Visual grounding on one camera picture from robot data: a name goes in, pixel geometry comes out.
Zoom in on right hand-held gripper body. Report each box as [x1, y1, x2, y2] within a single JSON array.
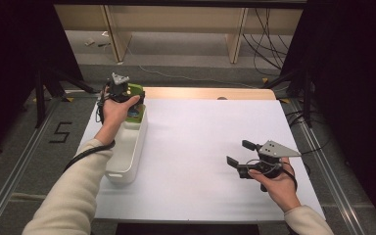
[[238, 140, 303, 192]]

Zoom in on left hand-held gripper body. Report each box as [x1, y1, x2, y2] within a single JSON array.
[[106, 71, 141, 104]]

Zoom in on green cartoon phone case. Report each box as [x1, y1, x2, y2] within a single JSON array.
[[123, 82, 147, 124]]

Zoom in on white plastic bin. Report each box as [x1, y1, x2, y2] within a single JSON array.
[[104, 104, 149, 185]]

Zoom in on person's left hand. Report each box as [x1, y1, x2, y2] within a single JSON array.
[[98, 93, 142, 145]]

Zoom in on person's right hand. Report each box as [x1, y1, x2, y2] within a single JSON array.
[[247, 158, 304, 213]]

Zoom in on white board sheet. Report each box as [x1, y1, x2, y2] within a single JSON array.
[[77, 97, 327, 223]]

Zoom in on black stand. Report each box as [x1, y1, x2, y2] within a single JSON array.
[[261, 68, 315, 129], [33, 65, 103, 129]]

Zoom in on light wooden desk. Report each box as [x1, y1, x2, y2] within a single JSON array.
[[53, 4, 304, 65]]

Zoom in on black curtain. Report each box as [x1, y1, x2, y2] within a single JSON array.
[[279, 0, 376, 226], [0, 0, 83, 160]]

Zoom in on black floor cables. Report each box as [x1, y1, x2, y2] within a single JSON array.
[[285, 110, 331, 157]]

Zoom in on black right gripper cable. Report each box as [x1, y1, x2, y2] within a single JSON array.
[[245, 159, 300, 193]]

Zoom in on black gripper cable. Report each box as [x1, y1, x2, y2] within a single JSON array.
[[63, 82, 118, 174], [245, 159, 300, 193]]

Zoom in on metal floor rail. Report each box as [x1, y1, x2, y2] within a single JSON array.
[[0, 97, 64, 235], [290, 99, 367, 235]]

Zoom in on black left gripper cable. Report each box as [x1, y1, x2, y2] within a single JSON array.
[[63, 82, 118, 174]]

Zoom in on bundle of black cables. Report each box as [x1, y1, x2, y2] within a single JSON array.
[[242, 8, 291, 78]]

